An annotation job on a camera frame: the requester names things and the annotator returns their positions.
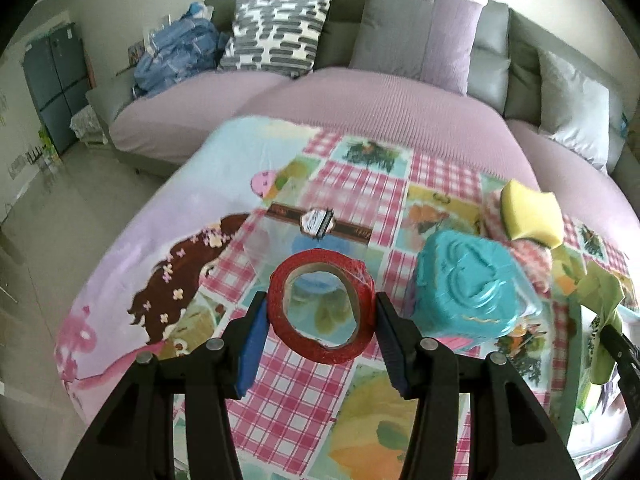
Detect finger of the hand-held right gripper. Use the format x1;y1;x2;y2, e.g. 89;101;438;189
595;323;640;377
617;365;640;413

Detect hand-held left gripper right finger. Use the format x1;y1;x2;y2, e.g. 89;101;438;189
375;291;583;480

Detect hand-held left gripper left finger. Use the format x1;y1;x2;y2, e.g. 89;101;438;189
60;290;271;480

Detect green cloth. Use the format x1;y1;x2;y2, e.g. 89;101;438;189
550;242;626;386

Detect red tape roll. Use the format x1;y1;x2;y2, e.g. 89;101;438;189
267;248;377;366

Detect teal plastic toy box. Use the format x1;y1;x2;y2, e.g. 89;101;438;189
409;230;546;353

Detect yellow sponge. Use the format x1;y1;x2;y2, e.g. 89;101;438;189
500;180;565;251

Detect pink checked printed tablecloth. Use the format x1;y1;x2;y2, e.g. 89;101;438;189
170;127;633;480

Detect clear bag with brown band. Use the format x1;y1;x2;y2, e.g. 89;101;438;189
260;200;376;256

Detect printed cartoon blanket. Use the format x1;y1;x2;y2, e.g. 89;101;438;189
52;115;321;396

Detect grey sofa with pink cover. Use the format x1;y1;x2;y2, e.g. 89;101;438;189
85;0;640;261

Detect light grey pillow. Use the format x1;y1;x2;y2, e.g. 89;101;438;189
537;50;626;171

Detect lace covered stool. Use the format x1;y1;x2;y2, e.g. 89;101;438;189
70;105;108;146

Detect blue denim clothes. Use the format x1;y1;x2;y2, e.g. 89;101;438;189
132;2;233;98

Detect grey purple pillow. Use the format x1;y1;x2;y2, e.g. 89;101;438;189
348;0;486;96

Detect black white patterned pillow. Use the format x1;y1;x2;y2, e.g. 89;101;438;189
217;0;333;78

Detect blue grey refrigerator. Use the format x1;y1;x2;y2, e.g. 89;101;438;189
22;22;93;156

